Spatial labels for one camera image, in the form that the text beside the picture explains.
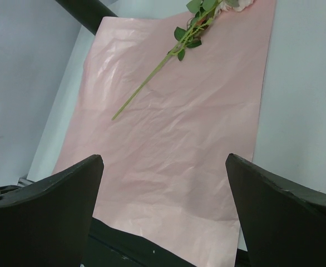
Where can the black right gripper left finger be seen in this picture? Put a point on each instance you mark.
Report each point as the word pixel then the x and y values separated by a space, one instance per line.
pixel 47 222

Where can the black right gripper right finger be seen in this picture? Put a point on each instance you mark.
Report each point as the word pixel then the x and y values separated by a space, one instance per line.
pixel 283 223

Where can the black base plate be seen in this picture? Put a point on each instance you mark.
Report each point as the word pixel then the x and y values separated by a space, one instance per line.
pixel 108 247

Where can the black conical vase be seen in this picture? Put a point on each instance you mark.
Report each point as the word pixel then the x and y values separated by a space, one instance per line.
pixel 88 13

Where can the pink wrapping paper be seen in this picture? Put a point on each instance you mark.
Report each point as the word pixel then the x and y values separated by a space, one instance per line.
pixel 164 140

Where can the small pink rose stem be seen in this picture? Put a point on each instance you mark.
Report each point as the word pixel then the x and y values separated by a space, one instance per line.
pixel 205 13

